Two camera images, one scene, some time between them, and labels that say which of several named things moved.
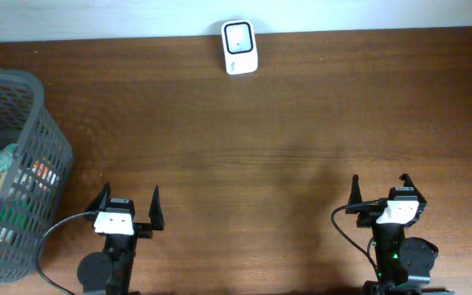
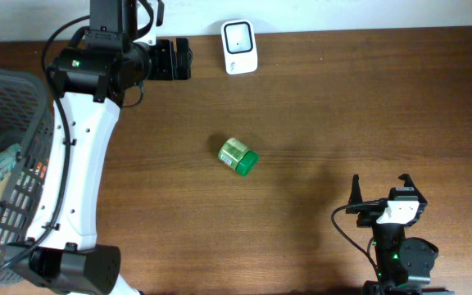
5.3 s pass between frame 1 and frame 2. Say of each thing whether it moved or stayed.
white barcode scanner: stayed
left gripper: moved
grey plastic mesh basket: stayed
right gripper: stayed
